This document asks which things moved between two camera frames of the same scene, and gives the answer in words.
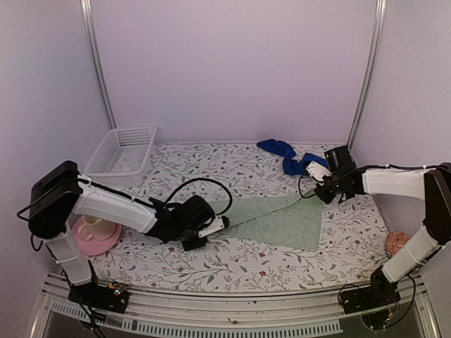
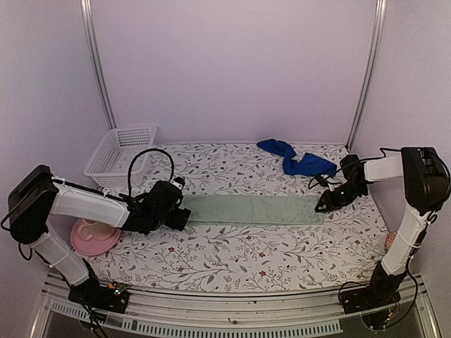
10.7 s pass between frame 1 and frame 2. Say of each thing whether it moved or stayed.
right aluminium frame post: stayed
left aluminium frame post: stayed
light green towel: moved
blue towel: stayed
